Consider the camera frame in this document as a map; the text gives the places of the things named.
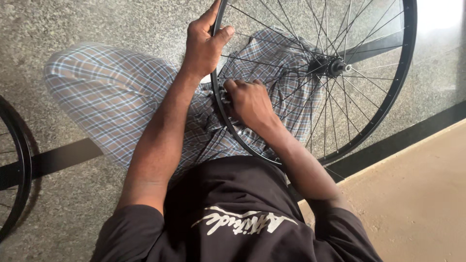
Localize dark brown printed t-shirt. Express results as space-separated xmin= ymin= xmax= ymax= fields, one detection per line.
xmin=90 ymin=156 xmax=383 ymax=262

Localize black spoked bicycle wheel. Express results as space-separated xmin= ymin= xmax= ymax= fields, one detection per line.
xmin=210 ymin=0 xmax=418 ymax=167

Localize person's right hand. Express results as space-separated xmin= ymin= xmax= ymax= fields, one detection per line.
xmin=223 ymin=79 xmax=280 ymax=129

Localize person's left hand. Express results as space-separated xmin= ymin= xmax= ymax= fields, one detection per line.
xmin=181 ymin=0 xmax=235 ymax=78

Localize black bicycle wheel rim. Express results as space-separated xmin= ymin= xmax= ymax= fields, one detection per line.
xmin=0 ymin=95 xmax=33 ymax=244

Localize plaid checkered trousers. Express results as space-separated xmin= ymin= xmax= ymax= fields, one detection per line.
xmin=44 ymin=27 xmax=328 ymax=175

